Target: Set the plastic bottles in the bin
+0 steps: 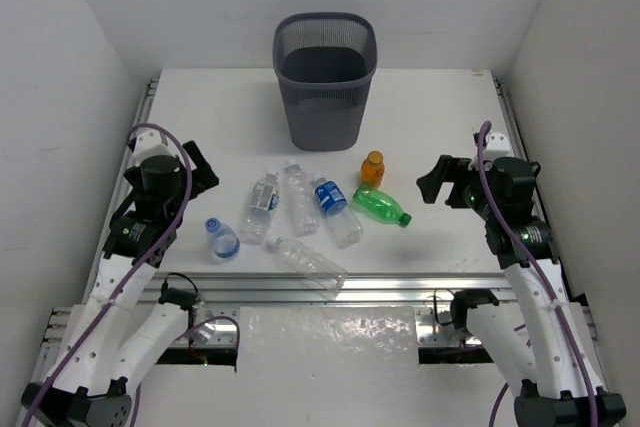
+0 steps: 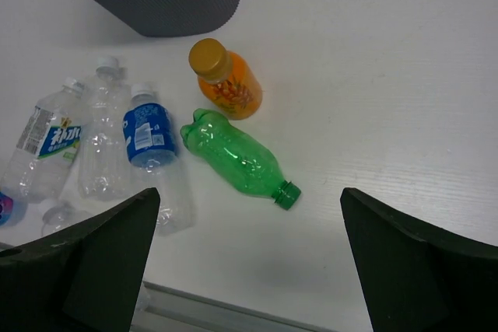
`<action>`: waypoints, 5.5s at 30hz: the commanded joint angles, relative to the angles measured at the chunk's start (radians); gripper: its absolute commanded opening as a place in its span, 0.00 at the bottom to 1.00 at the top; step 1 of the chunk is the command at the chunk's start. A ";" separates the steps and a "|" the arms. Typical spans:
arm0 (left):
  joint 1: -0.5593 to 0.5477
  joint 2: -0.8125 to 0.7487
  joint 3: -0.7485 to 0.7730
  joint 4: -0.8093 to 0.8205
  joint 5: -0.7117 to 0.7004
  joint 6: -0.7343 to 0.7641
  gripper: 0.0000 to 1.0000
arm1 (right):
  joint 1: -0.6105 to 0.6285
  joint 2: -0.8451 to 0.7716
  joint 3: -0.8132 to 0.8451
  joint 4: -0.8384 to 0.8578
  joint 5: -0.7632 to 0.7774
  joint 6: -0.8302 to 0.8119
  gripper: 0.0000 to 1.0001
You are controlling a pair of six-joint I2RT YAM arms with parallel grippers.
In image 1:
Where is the white label water bottle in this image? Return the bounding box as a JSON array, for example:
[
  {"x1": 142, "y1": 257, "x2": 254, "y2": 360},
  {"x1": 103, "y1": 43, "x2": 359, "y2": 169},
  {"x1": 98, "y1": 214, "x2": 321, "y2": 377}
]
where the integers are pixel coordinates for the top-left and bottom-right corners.
[{"x1": 240, "y1": 170, "x2": 279, "y2": 245}]

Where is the clear crinkled water bottle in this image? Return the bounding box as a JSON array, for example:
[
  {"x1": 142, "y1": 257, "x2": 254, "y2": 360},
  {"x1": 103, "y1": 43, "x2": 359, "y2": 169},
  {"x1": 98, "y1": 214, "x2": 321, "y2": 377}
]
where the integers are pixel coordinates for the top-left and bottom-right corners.
[{"x1": 284, "y1": 160, "x2": 320, "y2": 237}]

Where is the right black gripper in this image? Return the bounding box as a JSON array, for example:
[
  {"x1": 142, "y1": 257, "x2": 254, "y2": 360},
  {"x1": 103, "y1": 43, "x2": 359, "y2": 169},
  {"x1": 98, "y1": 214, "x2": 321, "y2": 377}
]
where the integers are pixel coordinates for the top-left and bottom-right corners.
[{"x1": 418, "y1": 153, "x2": 500, "y2": 220}]

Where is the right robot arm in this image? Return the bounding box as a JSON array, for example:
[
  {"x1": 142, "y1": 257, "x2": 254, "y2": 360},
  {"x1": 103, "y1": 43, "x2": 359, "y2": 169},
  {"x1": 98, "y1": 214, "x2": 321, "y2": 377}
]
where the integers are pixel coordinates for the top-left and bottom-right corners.
[{"x1": 416, "y1": 155, "x2": 627, "y2": 426}]

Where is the blue label water bottle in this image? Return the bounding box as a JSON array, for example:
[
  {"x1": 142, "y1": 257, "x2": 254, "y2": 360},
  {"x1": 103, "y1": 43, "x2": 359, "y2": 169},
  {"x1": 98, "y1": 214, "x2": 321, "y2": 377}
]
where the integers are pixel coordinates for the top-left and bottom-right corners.
[{"x1": 312, "y1": 174, "x2": 363, "y2": 248}]

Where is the green plastic bottle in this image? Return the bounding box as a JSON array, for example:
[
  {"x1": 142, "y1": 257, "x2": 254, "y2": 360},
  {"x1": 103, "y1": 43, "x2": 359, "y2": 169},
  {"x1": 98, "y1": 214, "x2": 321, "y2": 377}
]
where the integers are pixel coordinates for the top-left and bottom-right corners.
[{"x1": 352, "y1": 183, "x2": 412, "y2": 227}]

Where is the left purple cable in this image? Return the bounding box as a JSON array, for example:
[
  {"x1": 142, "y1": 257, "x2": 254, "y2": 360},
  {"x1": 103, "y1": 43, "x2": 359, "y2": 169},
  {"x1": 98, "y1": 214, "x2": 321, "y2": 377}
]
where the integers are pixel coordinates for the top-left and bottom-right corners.
[{"x1": 19, "y1": 122, "x2": 241, "y2": 427}]

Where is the grey mesh waste bin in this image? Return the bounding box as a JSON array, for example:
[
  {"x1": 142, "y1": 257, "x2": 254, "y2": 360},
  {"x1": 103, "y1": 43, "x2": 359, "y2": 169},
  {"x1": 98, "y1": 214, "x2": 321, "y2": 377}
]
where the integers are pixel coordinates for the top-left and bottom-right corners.
[{"x1": 272, "y1": 12, "x2": 378, "y2": 152}]

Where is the orange juice bottle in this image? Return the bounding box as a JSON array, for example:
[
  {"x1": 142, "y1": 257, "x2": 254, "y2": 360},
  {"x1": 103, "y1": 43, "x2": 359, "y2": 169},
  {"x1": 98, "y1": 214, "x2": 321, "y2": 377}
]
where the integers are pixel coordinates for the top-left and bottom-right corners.
[{"x1": 360, "y1": 150, "x2": 385, "y2": 189}]

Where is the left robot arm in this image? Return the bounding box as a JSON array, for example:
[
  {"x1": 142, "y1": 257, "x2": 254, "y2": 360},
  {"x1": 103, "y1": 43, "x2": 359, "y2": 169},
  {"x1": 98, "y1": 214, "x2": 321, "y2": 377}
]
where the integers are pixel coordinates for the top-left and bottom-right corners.
[{"x1": 21, "y1": 139, "x2": 219, "y2": 426}]

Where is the aluminium front rail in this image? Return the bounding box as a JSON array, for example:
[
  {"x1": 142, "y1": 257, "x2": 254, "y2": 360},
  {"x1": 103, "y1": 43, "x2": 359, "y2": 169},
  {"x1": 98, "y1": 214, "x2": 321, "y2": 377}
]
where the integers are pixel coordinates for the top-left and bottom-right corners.
[{"x1": 44, "y1": 271, "x2": 596, "y2": 348}]

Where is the small blue cap bottle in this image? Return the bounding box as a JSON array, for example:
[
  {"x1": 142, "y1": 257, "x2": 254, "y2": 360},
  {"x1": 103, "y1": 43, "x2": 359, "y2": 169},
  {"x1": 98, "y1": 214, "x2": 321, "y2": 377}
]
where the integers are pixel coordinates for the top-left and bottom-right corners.
[{"x1": 205, "y1": 217, "x2": 240, "y2": 260}]

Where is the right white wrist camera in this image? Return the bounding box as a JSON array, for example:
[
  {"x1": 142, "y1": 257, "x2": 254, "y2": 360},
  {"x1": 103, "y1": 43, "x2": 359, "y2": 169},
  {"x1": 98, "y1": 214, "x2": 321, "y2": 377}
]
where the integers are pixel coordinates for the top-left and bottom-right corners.
[{"x1": 474, "y1": 132, "x2": 511, "y2": 162}]

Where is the clear bottle near table edge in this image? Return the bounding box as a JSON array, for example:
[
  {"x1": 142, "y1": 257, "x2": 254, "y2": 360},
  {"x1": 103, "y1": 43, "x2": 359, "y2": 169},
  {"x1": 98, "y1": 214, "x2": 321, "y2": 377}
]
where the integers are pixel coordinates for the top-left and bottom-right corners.
[{"x1": 266, "y1": 235, "x2": 348, "y2": 297}]

